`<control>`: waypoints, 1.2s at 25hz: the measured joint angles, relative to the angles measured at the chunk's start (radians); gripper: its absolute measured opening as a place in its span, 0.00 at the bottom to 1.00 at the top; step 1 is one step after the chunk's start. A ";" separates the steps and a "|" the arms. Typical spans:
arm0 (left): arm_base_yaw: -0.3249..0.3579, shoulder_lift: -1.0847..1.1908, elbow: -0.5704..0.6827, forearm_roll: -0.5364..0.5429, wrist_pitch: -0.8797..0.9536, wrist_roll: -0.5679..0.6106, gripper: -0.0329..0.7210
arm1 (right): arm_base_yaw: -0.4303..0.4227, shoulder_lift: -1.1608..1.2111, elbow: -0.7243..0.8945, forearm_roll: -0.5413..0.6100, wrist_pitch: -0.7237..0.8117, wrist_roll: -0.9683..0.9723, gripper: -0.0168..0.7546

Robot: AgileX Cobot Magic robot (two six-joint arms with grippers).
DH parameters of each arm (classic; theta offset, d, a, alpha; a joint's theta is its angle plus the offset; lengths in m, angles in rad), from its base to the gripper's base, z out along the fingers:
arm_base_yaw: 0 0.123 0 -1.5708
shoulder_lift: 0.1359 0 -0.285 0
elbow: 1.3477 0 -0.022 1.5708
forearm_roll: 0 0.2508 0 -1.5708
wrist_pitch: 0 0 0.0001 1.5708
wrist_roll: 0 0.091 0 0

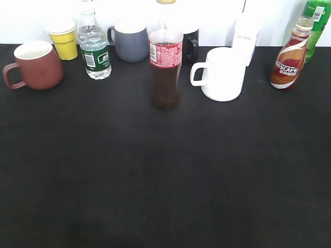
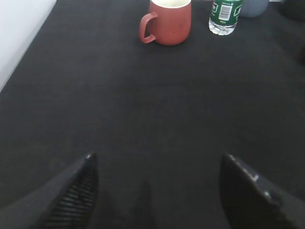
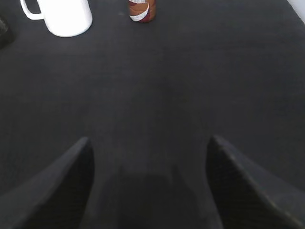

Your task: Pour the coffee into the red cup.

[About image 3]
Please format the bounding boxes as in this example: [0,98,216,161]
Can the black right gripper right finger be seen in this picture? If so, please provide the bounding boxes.
[205,135,305,229]

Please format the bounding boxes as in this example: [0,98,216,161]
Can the white ceramic mug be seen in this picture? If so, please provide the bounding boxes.
[20,0,93,37]

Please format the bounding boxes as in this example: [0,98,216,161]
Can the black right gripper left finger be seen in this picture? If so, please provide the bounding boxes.
[0,137,95,229]

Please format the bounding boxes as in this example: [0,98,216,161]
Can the brown Nescafe coffee bottle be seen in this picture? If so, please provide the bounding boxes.
[128,0,157,23]

